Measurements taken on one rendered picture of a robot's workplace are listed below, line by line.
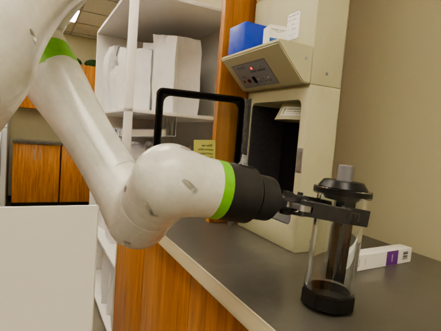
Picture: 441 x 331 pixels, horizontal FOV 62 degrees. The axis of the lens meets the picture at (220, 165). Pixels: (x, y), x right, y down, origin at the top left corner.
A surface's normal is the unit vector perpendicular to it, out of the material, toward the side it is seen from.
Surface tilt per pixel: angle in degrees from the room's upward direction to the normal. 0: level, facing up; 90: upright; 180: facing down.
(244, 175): 49
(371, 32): 90
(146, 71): 85
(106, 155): 59
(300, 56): 90
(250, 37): 90
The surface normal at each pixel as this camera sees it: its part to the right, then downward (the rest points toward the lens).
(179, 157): 0.38, -0.62
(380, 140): -0.89, -0.04
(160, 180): -0.04, -0.03
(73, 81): 0.55, -0.40
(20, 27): 0.93, -0.37
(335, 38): 0.45, 0.11
